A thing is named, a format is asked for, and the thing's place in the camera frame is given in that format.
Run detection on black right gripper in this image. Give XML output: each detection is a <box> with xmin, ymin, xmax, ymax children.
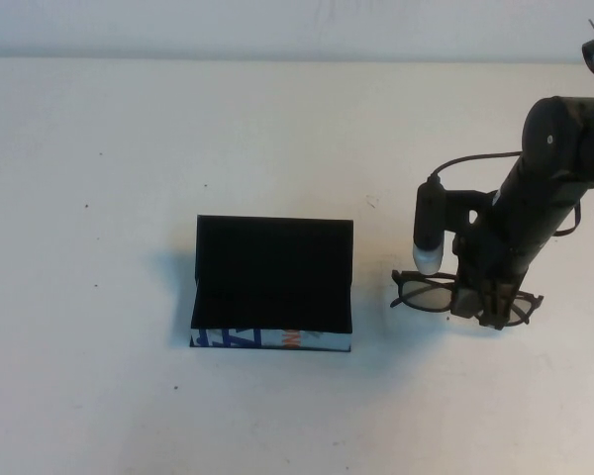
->
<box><xmin>448</xmin><ymin>225</ymin><xmax>529</xmax><ymax>332</ymax></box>

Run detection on black glasses case printed front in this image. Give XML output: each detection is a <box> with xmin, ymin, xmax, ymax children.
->
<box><xmin>187</xmin><ymin>214</ymin><xmax>355</xmax><ymax>354</ymax></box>

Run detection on thin black right camera cable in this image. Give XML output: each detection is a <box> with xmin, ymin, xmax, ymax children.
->
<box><xmin>429</xmin><ymin>150</ymin><xmax>524</xmax><ymax>182</ymax></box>

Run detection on black frame glasses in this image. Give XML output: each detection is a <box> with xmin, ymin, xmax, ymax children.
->
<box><xmin>390</xmin><ymin>269</ymin><xmax>546</xmax><ymax>331</ymax></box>

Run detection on black flat cable loop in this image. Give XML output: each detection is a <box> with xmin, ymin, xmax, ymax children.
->
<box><xmin>555</xmin><ymin>197</ymin><xmax>583</xmax><ymax>239</ymax></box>

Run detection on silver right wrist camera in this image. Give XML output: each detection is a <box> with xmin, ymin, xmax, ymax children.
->
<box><xmin>412</xmin><ymin>237</ymin><xmax>447</xmax><ymax>276</ymax></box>

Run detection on black right camera mount bracket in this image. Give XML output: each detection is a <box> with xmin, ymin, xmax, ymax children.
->
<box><xmin>414</xmin><ymin>178</ymin><xmax>501</xmax><ymax>248</ymax></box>

